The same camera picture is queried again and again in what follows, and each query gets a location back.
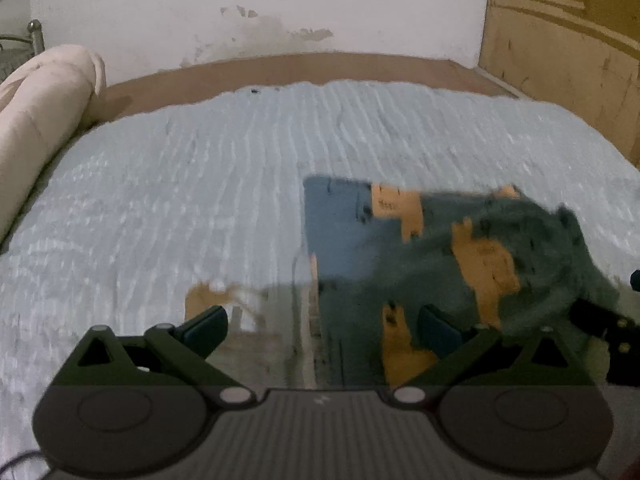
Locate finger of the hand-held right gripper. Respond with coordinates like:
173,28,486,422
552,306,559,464
570,299,640,346
606,342,640,388

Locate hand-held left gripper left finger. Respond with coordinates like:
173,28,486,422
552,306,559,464
47,306,256,408

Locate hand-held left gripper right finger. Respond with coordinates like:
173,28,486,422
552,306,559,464
390,305,598,406

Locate blue and orange pants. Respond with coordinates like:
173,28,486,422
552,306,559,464
185,175,631,391

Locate light blue ribbed blanket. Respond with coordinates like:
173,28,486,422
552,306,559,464
0,80,640,480

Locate light wooden panel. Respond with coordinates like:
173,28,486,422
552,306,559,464
477,0,640,168

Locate cream rolled pillow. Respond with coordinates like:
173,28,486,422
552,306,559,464
0,45,107,256

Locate metal bed post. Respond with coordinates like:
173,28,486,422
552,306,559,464
0,20,43,86

